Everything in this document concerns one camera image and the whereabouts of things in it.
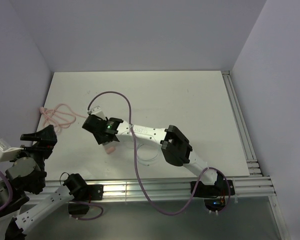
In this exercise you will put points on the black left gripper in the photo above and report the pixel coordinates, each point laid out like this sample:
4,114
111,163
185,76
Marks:
47,138

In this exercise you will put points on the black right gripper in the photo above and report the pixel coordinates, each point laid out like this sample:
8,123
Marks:
98,139

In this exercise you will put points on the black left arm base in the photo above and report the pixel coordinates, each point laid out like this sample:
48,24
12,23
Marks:
85,206

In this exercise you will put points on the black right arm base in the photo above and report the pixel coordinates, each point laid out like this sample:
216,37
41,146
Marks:
213,191

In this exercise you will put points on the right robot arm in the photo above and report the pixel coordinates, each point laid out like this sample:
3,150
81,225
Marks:
174,145

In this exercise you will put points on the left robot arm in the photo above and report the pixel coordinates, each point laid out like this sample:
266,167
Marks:
27,175

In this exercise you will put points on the pink power strip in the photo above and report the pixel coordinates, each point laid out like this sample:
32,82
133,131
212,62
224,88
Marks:
110,150

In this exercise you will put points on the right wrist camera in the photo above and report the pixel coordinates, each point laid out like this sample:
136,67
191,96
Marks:
97,111

